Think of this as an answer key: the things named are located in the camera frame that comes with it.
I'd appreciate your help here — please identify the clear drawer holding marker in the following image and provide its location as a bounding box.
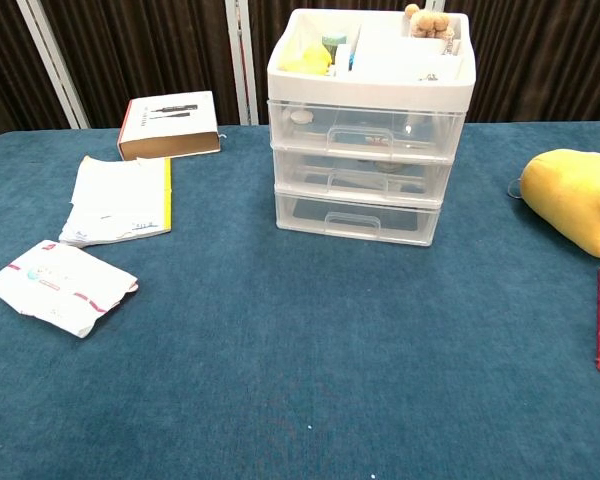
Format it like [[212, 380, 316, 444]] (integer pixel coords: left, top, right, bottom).
[[274, 191, 441, 247]]

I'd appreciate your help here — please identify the clear plastic drawer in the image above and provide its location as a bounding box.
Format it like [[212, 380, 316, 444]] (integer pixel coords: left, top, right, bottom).
[[272, 147, 454, 207]]

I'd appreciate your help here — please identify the clear drawer with round item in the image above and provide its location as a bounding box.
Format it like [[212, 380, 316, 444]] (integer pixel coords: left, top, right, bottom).
[[267, 99, 467, 164]]

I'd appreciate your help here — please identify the blue felt table cover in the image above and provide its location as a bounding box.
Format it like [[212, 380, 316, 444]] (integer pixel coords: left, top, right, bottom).
[[0, 119, 600, 480]]

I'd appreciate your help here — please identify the white product box brown side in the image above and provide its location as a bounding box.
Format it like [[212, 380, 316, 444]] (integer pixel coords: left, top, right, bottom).
[[117, 90, 222, 162]]

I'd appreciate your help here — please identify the yellow rubber duck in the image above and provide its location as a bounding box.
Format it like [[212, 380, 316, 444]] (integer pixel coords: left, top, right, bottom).
[[278, 41, 334, 76]]

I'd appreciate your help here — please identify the white notebook yellow spine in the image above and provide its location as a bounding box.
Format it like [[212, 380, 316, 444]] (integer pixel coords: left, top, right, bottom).
[[58, 155, 173, 249]]

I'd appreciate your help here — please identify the white tissue pack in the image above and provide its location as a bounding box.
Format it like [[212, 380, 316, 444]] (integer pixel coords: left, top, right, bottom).
[[0, 239, 140, 340]]

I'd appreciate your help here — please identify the small tan teddy bear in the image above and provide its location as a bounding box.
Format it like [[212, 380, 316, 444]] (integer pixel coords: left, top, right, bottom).
[[404, 3, 455, 40]]

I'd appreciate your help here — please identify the yellow plush toy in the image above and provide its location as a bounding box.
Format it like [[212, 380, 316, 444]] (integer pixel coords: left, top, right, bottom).
[[518, 148, 600, 259]]

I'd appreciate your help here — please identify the clear plastic drawer unit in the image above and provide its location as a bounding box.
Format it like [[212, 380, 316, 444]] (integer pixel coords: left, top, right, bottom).
[[266, 7, 478, 247]]

